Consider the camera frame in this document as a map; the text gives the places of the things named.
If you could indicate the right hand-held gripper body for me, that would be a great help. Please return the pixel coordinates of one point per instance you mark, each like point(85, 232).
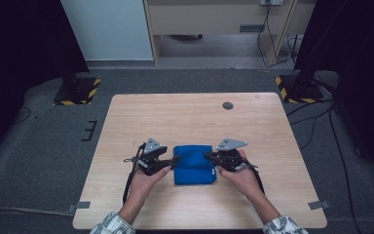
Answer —
point(229, 161)

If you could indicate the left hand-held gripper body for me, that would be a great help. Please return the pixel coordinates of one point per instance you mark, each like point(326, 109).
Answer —
point(152, 162)

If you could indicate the blue towel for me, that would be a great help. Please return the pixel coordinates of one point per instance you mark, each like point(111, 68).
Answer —
point(193, 165)

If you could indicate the person's left hand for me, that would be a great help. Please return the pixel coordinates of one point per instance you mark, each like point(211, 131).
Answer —
point(144, 187)

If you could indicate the person's right hand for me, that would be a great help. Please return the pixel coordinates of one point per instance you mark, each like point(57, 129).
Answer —
point(245, 182)

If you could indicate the grey round table cap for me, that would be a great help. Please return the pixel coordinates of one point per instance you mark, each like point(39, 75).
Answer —
point(228, 105)

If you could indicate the grey tape piece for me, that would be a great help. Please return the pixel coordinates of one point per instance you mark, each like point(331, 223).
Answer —
point(319, 205)
point(79, 206)

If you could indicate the striped black stand base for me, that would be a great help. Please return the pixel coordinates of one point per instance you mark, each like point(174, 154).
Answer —
point(300, 92)
point(78, 92)

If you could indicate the beige wooden desk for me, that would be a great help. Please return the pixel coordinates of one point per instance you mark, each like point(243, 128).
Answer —
point(207, 16)

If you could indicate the white panel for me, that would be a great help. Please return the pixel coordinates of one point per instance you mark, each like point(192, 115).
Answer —
point(107, 29)

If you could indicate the white power strip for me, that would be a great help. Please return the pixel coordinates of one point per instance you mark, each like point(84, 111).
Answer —
point(271, 2)

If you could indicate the black curtain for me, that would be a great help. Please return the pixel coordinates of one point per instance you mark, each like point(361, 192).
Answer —
point(19, 58)
point(363, 65)

